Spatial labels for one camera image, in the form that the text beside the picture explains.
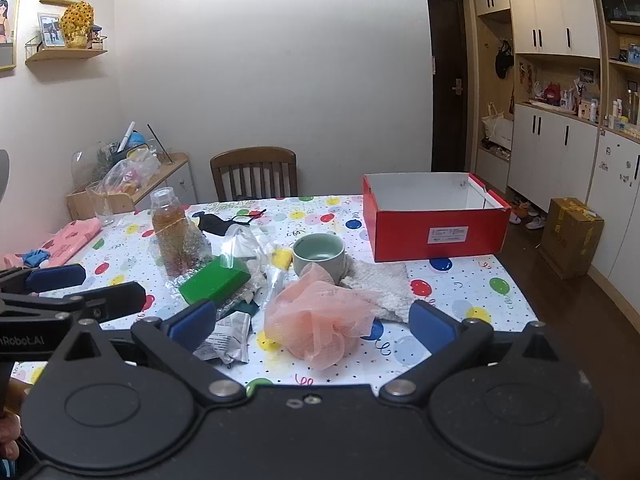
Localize pink mesh bath sponge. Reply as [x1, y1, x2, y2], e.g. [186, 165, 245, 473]
[264, 263, 377, 372]

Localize green sponge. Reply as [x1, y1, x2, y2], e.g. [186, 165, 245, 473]
[178, 256, 252, 305]

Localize pink patterned bag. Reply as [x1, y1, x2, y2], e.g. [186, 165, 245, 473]
[0, 217, 103, 269]

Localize white fluffy towel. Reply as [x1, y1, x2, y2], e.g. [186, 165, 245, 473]
[340, 260, 416, 322]

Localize crumpled clear wrapper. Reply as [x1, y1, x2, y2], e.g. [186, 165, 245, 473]
[159, 227, 217, 283]

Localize brown cardboard box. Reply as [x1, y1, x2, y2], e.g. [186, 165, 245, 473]
[539, 197, 605, 281]

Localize yellow flower ornament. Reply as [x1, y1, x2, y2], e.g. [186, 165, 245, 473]
[61, 1, 96, 49]

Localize white wall cabinets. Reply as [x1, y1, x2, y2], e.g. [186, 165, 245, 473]
[471, 0, 640, 301]

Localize small photo frame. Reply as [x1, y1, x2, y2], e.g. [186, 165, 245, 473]
[37, 12, 66, 48]

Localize plastic bottle of tea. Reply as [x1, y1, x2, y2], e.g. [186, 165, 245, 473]
[151, 186, 189, 276]

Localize clear plastic bag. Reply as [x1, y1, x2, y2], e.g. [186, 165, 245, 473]
[219, 224, 287, 313]

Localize small wooden cabinet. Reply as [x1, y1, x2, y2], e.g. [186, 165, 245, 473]
[66, 152, 197, 221]

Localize black hanging bag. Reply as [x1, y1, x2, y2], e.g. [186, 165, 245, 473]
[495, 40, 514, 79]

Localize white tote bag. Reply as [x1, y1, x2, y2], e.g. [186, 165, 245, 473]
[481, 102, 514, 151]

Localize framed wall poster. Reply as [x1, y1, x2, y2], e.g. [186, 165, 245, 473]
[0, 0, 26, 72]

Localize silver foil packet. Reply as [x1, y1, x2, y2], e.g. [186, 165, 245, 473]
[196, 310, 251, 366]

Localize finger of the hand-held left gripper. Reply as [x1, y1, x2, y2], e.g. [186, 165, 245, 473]
[0, 281, 147, 326]
[0, 263, 87, 295]

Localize black face mask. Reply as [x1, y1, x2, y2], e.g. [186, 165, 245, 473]
[192, 208, 268, 236]

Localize red cardboard box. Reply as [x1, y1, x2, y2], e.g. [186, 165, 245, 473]
[362, 172, 512, 263]

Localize wooden wall shelf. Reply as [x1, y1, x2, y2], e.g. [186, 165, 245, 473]
[25, 35, 108, 64]

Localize plastic bag of snacks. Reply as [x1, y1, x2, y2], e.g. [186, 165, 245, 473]
[102, 147, 161, 196]

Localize dark door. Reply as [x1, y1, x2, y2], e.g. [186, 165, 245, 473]
[426, 0, 472, 173]

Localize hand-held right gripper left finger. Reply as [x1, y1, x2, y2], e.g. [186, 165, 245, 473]
[52, 300, 247, 408]

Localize pale green ceramic cup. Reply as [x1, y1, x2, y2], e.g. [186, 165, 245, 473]
[292, 233, 347, 281]

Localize person's left hand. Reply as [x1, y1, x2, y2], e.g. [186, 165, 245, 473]
[0, 382, 32, 461]

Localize clear plastic dome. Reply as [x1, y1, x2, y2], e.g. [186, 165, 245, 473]
[71, 141, 121, 192]

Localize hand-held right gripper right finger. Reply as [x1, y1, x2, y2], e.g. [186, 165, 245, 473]
[379, 300, 576, 405]

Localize wooden chair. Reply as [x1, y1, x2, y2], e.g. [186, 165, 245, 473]
[210, 146, 299, 202]

